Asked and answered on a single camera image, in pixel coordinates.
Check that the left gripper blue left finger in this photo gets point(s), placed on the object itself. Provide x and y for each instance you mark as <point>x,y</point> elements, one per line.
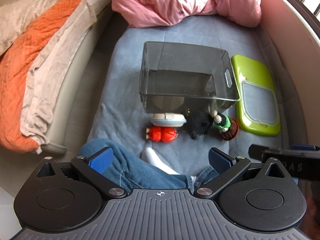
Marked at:
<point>92,169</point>

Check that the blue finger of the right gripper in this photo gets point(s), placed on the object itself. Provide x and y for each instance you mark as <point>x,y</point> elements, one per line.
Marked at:
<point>300,147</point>

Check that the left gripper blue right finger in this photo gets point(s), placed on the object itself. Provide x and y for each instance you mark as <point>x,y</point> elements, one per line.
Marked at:
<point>230,170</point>

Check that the green crochet doll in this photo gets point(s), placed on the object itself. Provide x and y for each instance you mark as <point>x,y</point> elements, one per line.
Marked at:
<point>227,127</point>

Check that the lime green box lid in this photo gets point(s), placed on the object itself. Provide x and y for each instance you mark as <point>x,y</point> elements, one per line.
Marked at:
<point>257,110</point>

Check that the black plush toy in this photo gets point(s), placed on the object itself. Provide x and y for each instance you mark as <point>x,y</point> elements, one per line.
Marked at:
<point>197,123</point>

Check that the red plush doll keychain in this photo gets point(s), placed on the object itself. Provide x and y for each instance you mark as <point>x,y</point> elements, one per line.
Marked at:
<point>161,134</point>

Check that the round white blue container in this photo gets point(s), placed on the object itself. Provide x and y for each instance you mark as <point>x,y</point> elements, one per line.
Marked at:
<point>168,120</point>

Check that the smoky transparent storage box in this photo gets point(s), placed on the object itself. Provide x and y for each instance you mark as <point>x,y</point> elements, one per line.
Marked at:
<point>178,77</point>

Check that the right leg blue jeans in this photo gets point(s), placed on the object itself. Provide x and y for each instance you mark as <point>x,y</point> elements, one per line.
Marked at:
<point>205,176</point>

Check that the leg blue jeans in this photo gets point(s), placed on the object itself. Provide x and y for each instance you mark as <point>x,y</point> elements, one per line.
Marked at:
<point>205,176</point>
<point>131,172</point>

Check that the left leg blue jeans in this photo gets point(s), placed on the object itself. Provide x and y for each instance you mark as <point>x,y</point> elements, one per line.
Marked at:
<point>131,172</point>

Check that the grey blue bed sheet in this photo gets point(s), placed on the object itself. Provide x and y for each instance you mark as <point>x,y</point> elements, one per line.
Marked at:
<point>121,117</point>

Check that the white sock foot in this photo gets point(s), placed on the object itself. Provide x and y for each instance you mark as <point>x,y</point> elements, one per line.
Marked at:
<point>151,157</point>

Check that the orange and beige blanket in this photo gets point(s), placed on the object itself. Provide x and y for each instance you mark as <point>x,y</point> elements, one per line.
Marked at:
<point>39,39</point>

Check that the pink duvet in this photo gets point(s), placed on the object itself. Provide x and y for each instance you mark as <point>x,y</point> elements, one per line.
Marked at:
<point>151,13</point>

